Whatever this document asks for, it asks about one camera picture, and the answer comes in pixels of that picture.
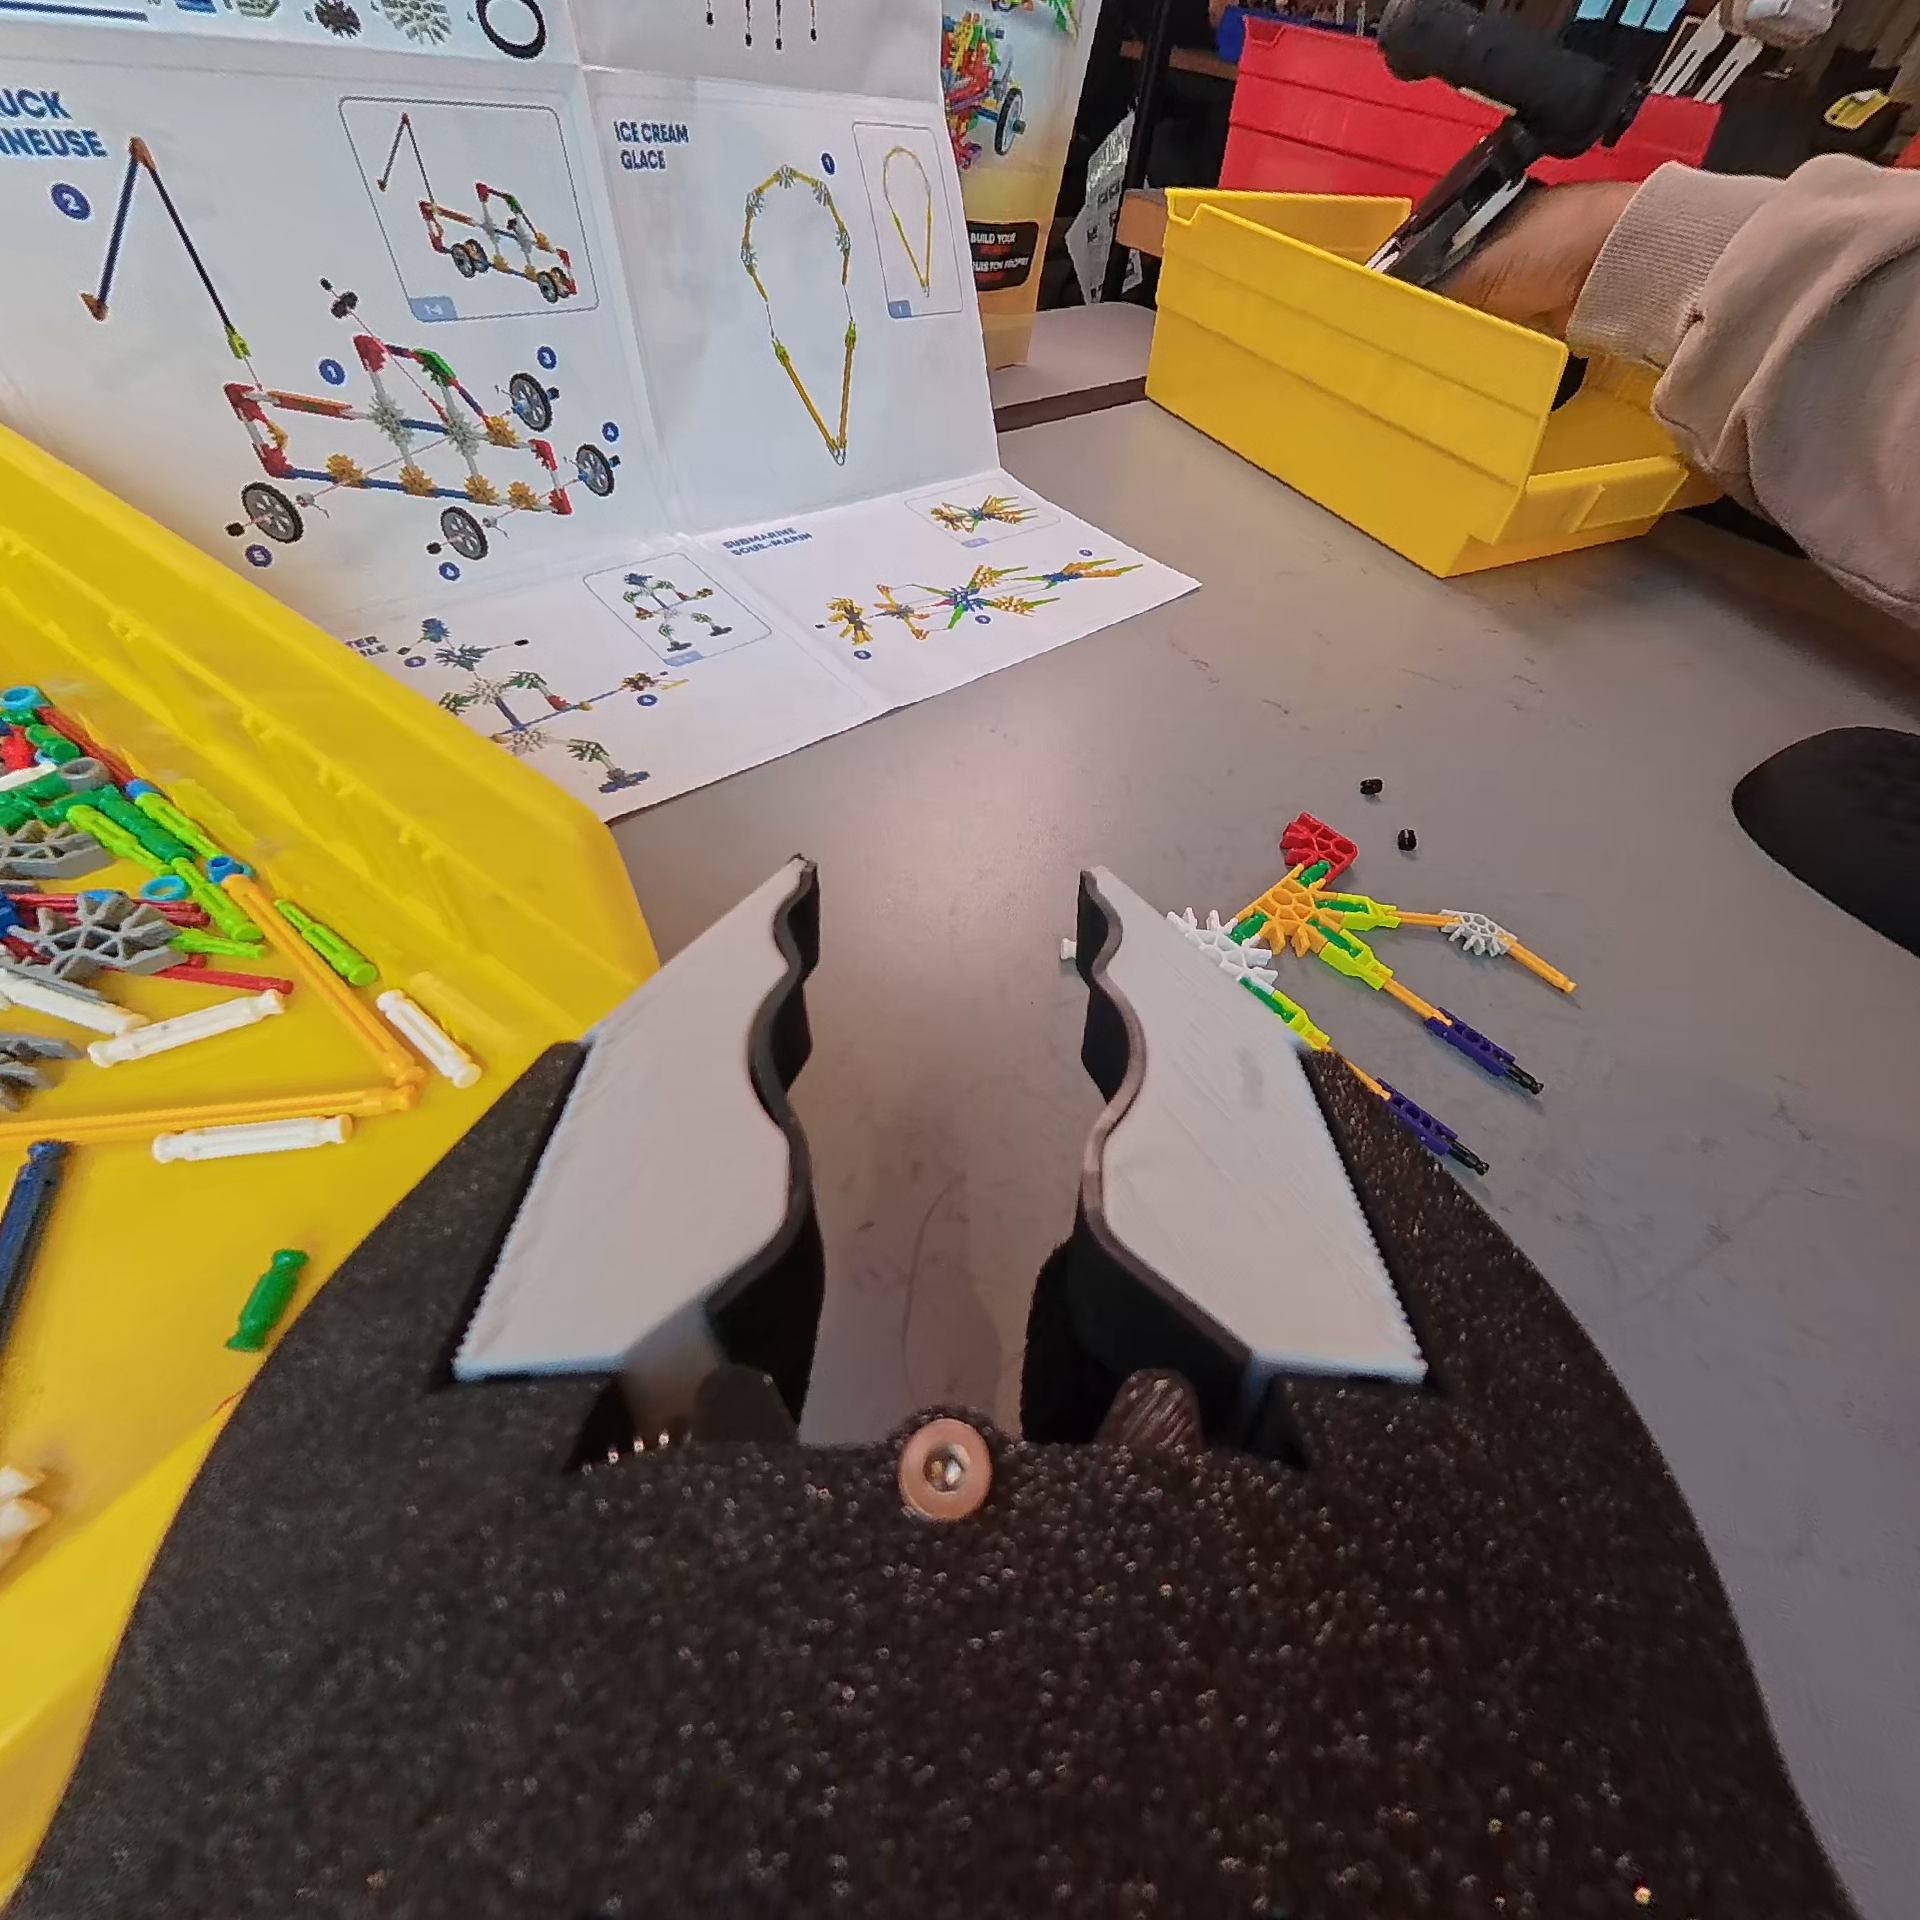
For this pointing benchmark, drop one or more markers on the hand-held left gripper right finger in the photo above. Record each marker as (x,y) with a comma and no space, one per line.
(1261,1200)

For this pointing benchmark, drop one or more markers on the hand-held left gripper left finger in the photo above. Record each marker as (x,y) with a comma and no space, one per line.
(630,1200)

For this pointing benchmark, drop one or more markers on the small purple connector piece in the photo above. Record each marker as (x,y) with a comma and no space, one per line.
(1464,1038)
(1412,1114)

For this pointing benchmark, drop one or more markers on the colourful construction toy model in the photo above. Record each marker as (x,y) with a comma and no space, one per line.
(1293,915)

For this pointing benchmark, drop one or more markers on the small grey connector piece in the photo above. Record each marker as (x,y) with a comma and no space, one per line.
(1478,933)

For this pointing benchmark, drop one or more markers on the short orange rod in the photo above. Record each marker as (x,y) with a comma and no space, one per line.
(1546,968)

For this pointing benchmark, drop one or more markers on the yellow plastic bin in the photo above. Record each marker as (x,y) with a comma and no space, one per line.
(376,779)
(1320,389)

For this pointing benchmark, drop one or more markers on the grey desk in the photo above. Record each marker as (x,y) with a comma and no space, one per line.
(1652,1349)

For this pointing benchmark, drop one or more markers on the person's right hand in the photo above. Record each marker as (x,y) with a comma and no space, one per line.
(1546,247)

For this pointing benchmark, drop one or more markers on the red plastic crate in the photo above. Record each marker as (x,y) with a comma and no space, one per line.
(1306,119)

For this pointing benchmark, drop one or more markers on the construction toy set box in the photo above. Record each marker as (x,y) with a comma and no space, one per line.
(1021,285)

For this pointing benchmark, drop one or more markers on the pile of colourful construction pieces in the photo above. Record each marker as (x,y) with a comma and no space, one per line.
(89,938)

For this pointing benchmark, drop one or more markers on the white folded instruction sheet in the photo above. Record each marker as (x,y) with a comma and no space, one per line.
(674,376)

